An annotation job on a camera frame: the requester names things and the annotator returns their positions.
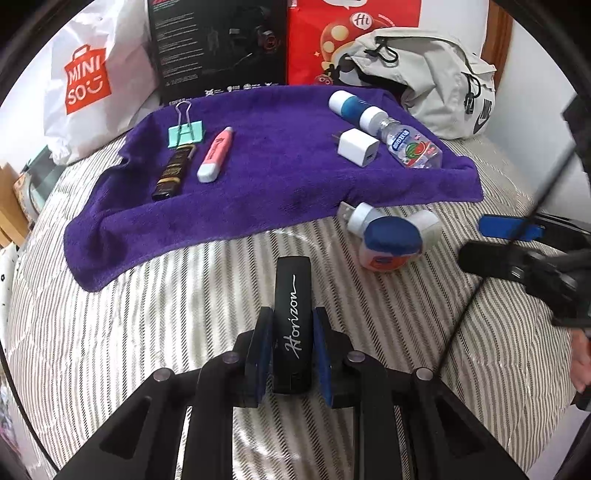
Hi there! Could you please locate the black product box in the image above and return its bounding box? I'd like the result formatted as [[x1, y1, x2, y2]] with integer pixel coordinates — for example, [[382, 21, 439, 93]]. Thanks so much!
[[146, 0, 287, 105]]

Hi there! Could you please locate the white Miniso shopping bag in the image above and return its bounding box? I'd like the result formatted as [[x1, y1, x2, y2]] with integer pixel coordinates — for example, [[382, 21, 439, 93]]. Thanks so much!
[[44, 1, 159, 166]]

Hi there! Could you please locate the black Horizon case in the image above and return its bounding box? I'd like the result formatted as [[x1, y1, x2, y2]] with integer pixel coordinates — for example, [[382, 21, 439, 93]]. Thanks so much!
[[273, 256, 314, 396]]

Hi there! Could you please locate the black gold tube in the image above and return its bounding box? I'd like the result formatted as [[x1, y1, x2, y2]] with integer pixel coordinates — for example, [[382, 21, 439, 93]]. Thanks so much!
[[151, 144, 197, 201]]

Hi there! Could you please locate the grey Nike waist bag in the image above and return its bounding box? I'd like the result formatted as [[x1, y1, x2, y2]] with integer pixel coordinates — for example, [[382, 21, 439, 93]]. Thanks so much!
[[335, 27, 496, 140]]

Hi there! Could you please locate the small white bottle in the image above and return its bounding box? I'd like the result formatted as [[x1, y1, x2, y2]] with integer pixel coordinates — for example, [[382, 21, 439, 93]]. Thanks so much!
[[338, 202, 384, 238]]

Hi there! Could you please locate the purple towel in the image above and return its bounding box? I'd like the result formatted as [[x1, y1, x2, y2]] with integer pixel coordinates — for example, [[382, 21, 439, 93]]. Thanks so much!
[[64, 86, 484, 292]]

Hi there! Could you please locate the person's right hand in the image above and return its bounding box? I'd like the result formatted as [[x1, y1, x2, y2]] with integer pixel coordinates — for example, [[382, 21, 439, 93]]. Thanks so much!
[[570, 330, 591, 393]]

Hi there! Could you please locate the white usb charger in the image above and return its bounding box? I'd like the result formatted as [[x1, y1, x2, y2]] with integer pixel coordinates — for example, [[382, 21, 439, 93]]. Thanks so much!
[[332, 128, 380, 168]]

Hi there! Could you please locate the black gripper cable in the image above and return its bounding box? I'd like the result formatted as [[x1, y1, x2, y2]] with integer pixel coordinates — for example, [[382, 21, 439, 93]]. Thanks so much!
[[434, 91, 591, 377]]

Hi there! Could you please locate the red paper gift bag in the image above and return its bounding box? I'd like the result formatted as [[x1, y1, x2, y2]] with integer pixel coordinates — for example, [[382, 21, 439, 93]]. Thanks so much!
[[287, 0, 422, 85]]

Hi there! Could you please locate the wooden bed headboard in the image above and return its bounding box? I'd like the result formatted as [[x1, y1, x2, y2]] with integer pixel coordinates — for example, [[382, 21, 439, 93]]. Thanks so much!
[[0, 164, 29, 247]]

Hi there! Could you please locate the small white cream jar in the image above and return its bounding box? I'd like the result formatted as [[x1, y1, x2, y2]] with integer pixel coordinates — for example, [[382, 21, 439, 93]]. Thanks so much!
[[407, 210, 443, 253]]

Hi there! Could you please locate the blue lid vaseline jar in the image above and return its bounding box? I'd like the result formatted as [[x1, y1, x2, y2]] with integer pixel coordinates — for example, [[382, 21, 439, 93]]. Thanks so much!
[[359, 216, 423, 272]]

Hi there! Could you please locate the clear sanitizer bottle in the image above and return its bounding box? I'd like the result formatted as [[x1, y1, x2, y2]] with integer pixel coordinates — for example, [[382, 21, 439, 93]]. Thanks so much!
[[379, 117, 443, 169]]

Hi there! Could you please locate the white blue labelled bottle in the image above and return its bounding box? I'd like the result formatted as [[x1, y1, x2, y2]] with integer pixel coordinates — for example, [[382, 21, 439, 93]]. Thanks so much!
[[329, 90, 389, 136]]

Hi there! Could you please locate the green binder clip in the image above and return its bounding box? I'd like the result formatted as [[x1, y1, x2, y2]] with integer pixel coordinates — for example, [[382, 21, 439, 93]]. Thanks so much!
[[168, 100, 204, 149]]

